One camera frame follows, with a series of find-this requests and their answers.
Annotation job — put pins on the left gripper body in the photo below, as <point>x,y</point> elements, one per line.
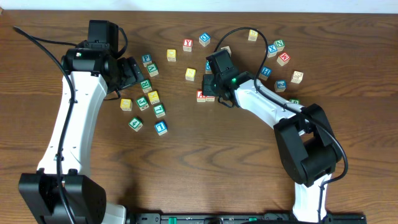
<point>124,76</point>

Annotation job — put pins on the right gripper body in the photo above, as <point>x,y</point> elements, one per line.
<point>211,85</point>

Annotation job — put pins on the red I block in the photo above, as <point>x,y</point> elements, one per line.
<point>210,98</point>

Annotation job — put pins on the red A block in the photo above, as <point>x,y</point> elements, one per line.
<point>200,97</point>

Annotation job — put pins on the blue 2 block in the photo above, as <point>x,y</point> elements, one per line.
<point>280,85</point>

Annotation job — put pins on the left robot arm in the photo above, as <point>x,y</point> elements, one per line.
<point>61,190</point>

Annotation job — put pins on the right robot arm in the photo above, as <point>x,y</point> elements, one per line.
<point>307,147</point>

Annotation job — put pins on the blue D block middle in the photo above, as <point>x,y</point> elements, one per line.
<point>207,68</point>

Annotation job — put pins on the blue d block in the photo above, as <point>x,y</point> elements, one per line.
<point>207,68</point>
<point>204,39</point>

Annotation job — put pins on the yellow S block middle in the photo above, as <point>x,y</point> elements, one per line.
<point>190,74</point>

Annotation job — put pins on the yellow s block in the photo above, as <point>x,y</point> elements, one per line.
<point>252,36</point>
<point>190,74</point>

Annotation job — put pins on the green R block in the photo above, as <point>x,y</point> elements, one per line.
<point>146,86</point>

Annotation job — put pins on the blue P block left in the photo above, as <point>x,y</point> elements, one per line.
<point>146,60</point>

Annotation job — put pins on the green V block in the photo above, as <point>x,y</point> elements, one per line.
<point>152,69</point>

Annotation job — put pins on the yellow G block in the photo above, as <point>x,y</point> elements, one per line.
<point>126,104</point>

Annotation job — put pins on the green J block left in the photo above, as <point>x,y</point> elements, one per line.
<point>142,103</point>

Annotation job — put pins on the green j block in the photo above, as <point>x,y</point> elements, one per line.
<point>295,101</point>
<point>142,103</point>

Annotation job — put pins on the plain picture block centre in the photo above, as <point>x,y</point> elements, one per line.
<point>227,48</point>

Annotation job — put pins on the red Y block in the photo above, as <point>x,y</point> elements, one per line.
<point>187,45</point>

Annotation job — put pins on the blue D block top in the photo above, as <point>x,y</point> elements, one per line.
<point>204,39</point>

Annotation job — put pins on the green 4 block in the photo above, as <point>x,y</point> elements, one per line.
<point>135,124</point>

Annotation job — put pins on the green L block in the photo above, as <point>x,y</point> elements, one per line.
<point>159,110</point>

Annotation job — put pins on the blue H block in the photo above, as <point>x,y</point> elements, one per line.
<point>265,73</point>

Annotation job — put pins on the yellow S block top right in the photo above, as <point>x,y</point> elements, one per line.
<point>252,36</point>

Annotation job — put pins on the blue T block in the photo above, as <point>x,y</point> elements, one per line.
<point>161,128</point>

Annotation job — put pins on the blue X block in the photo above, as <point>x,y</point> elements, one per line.
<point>272,51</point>

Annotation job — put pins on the red M block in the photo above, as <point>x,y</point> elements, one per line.
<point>283,59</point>

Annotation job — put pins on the green N block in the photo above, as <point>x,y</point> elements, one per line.
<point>279,45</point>

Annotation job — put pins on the green J block right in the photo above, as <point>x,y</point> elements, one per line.
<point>295,101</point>

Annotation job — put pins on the plain block right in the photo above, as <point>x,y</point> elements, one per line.
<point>297,77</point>

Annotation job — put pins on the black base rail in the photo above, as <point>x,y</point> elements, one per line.
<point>155,218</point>

